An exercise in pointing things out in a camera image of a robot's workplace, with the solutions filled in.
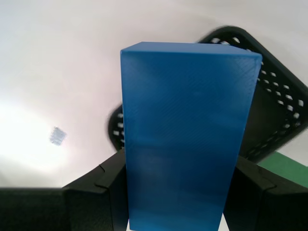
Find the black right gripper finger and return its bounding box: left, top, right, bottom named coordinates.
left=0, top=148, right=129, bottom=231
left=223, top=155, right=308, bottom=231

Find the black perforated plastic basket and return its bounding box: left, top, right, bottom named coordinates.
left=107, top=26, right=308, bottom=165

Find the blue rectangular block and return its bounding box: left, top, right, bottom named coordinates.
left=119, top=41, right=263, bottom=231

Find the green tape strip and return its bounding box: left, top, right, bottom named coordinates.
left=257, top=152, right=308, bottom=189

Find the grey square tape marker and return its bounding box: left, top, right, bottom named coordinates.
left=50, top=127, right=67, bottom=147

